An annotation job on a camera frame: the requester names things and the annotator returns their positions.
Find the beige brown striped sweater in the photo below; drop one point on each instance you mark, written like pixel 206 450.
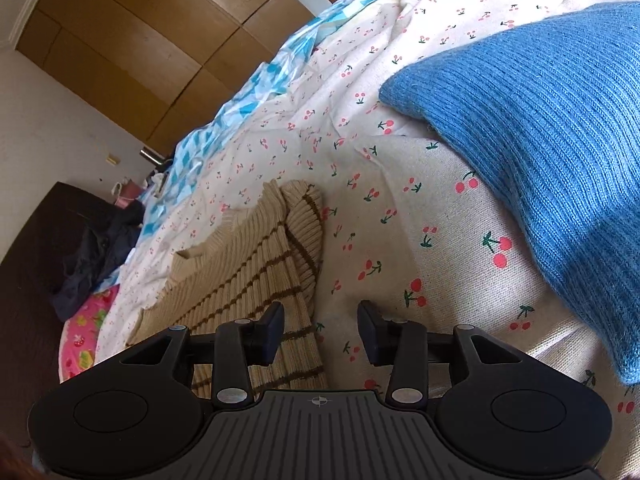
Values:
pixel 240 270

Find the blue knit sweater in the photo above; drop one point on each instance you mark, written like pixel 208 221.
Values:
pixel 540 135

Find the blue white patterned quilt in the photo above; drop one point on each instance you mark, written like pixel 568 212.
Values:
pixel 250 90

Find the cherry print bedsheet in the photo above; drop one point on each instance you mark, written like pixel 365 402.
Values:
pixel 425 210

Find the dark wooden headboard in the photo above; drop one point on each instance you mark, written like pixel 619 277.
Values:
pixel 35 260

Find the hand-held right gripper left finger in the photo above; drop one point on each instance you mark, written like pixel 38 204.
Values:
pixel 272 332

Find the dark jacket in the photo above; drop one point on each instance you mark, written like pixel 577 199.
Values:
pixel 95 255

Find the pink printed pillow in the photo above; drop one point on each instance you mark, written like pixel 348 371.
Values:
pixel 82 330

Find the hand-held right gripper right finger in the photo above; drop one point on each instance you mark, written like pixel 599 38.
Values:
pixel 369 332

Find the wooden wardrobe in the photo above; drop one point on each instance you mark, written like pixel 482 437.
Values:
pixel 150 35

